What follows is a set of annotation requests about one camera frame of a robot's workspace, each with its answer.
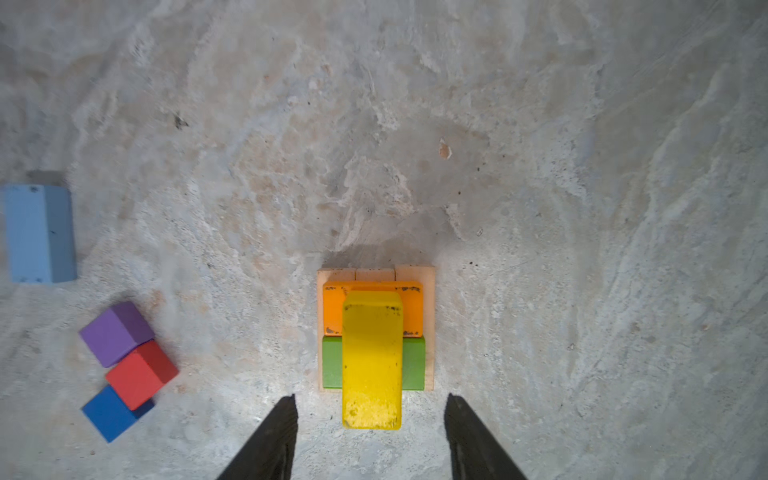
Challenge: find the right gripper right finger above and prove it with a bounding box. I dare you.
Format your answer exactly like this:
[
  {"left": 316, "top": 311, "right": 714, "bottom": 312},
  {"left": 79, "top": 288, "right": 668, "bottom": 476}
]
[{"left": 444, "top": 394, "right": 527, "bottom": 480}]

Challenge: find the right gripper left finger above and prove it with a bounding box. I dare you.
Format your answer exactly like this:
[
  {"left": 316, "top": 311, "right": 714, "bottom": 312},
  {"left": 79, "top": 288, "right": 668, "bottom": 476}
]
[{"left": 218, "top": 395, "right": 298, "bottom": 480}]

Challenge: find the green wood block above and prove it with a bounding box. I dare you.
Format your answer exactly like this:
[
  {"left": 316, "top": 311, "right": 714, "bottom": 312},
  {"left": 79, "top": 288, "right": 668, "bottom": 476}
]
[{"left": 321, "top": 336, "right": 426, "bottom": 391}]

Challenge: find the yellow wood block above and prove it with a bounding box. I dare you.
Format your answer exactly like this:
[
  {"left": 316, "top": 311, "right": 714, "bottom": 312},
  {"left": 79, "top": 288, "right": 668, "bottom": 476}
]
[{"left": 342, "top": 291, "right": 404, "bottom": 430}]

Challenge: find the orange wood block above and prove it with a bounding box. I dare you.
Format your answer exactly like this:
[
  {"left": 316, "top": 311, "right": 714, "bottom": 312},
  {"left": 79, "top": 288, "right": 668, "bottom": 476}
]
[{"left": 322, "top": 280, "right": 424, "bottom": 338}]

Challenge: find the natural wood block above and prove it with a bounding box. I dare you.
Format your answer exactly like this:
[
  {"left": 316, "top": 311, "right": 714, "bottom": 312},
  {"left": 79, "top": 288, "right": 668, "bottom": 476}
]
[
  {"left": 355, "top": 268, "right": 396, "bottom": 282},
  {"left": 316, "top": 268, "right": 355, "bottom": 393},
  {"left": 394, "top": 264, "right": 437, "bottom": 391}
]

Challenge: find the light blue wood block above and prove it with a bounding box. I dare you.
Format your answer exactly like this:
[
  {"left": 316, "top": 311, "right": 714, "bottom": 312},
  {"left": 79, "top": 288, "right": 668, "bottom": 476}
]
[{"left": 3, "top": 184, "right": 77, "bottom": 284}]

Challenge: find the red wood cube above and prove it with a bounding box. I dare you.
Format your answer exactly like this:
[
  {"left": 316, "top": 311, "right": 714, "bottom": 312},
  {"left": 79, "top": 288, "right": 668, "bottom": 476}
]
[{"left": 106, "top": 340, "right": 179, "bottom": 411}]

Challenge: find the blue wood cube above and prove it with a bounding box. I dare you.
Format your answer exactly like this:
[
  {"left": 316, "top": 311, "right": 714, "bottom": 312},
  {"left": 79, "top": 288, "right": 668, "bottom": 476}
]
[{"left": 81, "top": 385, "right": 155, "bottom": 443}]

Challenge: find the purple wood cube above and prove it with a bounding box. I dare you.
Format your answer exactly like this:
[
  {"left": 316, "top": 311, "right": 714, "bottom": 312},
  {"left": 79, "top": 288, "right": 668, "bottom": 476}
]
[{"left": 79, "top": 301, "right": 155, "bottom": 368}]

